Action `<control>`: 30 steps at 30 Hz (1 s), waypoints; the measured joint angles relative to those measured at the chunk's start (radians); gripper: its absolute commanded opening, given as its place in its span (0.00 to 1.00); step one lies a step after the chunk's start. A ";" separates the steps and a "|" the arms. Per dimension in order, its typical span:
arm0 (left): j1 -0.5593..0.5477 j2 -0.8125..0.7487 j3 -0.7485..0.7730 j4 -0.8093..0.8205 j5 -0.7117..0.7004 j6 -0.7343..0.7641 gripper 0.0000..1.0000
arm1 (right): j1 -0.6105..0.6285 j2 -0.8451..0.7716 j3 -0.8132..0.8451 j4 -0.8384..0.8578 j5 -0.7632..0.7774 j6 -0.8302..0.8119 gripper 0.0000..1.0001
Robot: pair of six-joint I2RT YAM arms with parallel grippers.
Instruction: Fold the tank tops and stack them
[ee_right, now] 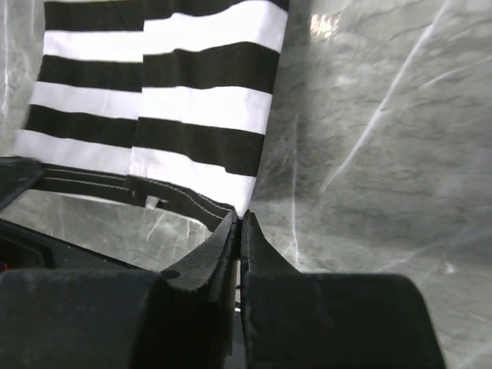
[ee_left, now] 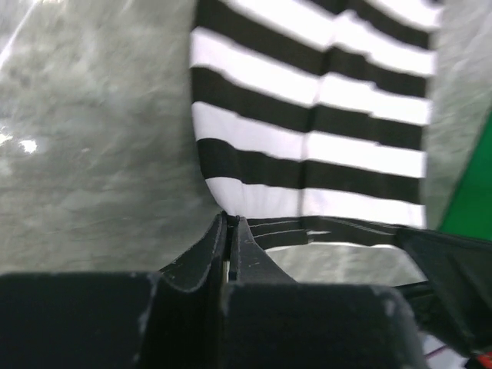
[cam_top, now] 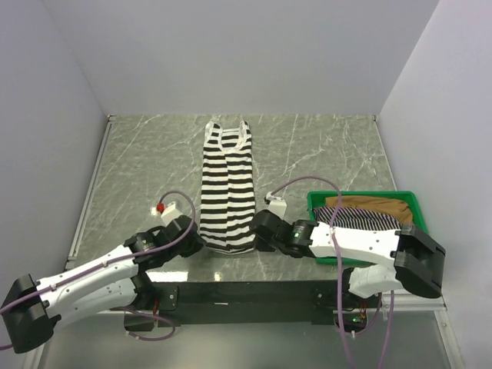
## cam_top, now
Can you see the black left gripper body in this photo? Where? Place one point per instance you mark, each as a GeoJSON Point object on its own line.
{"type": "Point", "coordinates": [193, 245]}

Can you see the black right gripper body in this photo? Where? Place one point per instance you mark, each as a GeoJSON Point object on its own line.
{"type": "Point", "coordinates": [271, 245]}

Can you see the wide striped black white tank top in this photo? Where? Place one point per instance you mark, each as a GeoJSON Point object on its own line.
{"type": "Point", "coordinates": [227, 204]}

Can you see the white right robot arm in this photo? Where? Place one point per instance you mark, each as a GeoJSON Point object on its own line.
{"type": "Point", "coordinates": [406, 258]}

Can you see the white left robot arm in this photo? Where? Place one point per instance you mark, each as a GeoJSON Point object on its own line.
{"type": "Point", "coordinates": [34, 309]}

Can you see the thin striped black tank top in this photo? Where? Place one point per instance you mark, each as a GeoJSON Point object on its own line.
{"type": "Point", "coordinates": [356, 218]}

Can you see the tan tank top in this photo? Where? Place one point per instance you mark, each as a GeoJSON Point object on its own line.
{"type": "Point", "coordinates": [394, 207]}

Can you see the green plastic bin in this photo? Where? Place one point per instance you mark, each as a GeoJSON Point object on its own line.
{"type": "Point", "coordinates": [329, 198]}

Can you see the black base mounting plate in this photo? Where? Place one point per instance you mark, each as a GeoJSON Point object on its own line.
{"type": "Point", "coordinates": [240, 302]}

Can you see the aluminium rail frame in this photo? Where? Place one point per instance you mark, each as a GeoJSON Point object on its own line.
{"type": "Point", "coordinates": [140, 157]}

